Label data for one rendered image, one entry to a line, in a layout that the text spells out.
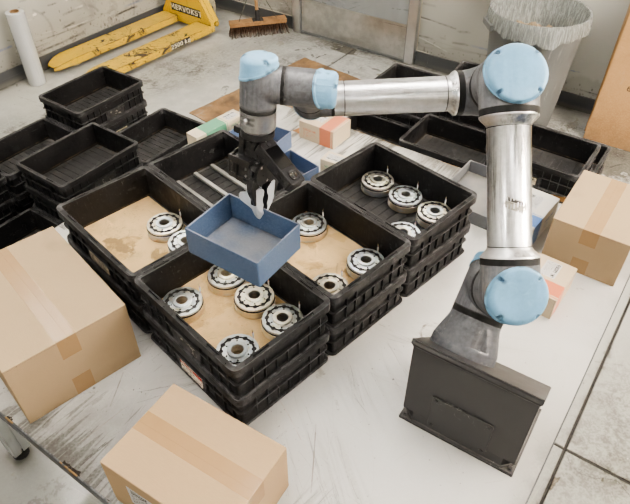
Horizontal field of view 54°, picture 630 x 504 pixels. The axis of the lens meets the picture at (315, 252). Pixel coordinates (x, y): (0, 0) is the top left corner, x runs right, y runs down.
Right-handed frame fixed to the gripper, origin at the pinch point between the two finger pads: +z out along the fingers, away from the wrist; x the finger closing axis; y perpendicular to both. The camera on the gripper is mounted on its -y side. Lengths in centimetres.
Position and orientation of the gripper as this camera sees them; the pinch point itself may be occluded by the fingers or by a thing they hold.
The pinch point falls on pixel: (263, 213)
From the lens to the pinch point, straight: 138.0
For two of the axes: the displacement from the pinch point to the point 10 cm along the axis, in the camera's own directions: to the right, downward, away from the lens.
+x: -5.9, 4.4, -6.7
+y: -8.0, -4.0, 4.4
